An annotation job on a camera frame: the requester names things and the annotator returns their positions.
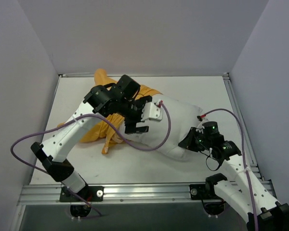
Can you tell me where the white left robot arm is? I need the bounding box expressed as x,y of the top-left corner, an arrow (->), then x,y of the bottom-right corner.
31,75 -> 152,202

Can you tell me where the aluminium table edge rail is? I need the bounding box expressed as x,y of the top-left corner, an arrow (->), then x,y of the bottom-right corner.
223,73 -> 265,181

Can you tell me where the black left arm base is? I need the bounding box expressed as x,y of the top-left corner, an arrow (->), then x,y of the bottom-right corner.
59,184 -> 105,220

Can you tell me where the yellow printed pillowcase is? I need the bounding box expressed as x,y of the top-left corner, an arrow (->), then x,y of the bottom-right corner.
56,68 -> 163,156

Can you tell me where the aluminium front frame rail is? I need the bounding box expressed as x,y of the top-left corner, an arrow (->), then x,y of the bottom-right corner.
17,182 -> 205,206

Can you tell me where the white pillow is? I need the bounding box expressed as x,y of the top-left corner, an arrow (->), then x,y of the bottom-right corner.
119,94 -> 202,161

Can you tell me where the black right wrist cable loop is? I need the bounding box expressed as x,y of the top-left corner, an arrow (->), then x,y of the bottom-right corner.
205,155 -> 222,172

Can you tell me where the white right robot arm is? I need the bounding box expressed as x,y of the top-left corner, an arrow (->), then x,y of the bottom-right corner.
179,121 -> 289,231

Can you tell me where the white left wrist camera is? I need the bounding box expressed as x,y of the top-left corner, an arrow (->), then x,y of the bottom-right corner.
141,102 -> 163,122

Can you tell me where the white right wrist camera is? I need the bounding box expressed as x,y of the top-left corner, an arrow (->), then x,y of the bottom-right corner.
196,116 -> 209,130

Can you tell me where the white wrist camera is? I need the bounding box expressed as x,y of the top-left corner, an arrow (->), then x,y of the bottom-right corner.
141,102 -> 163,122
196,116 -> 209,130

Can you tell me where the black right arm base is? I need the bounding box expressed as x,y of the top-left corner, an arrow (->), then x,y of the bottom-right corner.
189,184 -> 226,216

